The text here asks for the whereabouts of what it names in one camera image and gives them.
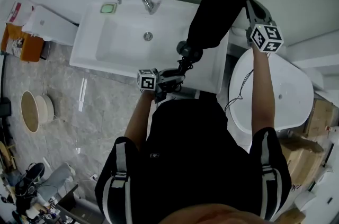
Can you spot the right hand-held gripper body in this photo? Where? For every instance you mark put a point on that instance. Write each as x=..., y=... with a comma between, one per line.
x=266, y=37

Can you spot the dark low table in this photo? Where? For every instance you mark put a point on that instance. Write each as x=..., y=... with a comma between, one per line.
x=76, y=207

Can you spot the white floor socket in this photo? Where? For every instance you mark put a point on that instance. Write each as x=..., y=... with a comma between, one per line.
x=93, y=177

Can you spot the person's left forearm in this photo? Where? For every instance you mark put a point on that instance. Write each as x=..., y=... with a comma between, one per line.
x=139, y=117

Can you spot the white rectangular sink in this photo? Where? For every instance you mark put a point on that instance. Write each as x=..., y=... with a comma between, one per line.
x=124, y=40

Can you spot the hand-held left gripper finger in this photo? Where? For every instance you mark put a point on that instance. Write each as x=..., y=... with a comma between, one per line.
x=182, y=64

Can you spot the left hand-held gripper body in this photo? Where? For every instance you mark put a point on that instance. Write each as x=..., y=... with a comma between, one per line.
x=147, y=80

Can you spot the green soap dish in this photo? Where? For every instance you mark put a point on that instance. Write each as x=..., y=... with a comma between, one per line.
x=108, y=8

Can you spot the person's right forearm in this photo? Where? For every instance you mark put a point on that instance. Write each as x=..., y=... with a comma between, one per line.
x=262, y=90

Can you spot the clear plastic bag red label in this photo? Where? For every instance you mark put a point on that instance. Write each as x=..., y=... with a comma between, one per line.
x=18, y=9

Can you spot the chrome sink drain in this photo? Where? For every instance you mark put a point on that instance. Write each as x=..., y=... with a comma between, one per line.
x=148, y=36

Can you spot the black fabric bag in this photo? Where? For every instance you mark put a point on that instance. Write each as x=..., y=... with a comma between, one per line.
x=212, y=13

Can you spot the person's black shirt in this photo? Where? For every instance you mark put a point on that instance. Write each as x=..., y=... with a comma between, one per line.
x=196, y=159

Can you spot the grey black hair dryer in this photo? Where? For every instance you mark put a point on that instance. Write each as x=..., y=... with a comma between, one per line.
x=188, y=50

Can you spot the stack of cardboard boxes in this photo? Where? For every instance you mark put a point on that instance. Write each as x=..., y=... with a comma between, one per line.
x=307, y=154

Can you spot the white oval bathtub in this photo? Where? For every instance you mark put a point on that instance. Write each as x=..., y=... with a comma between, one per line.
x=288, y=96

